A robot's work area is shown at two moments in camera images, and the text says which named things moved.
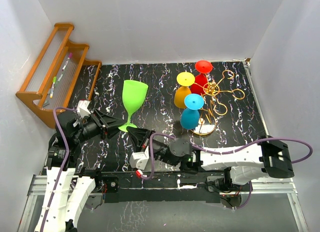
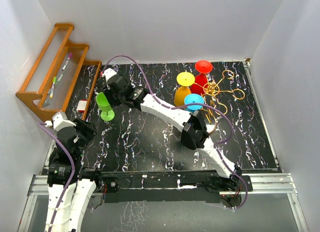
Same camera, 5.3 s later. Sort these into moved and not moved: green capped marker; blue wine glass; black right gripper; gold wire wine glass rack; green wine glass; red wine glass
Moved: green wine glass; black right gripper
Not moved: gold wire wine glass rack; red wine glass; green capped marker; blue wine glass
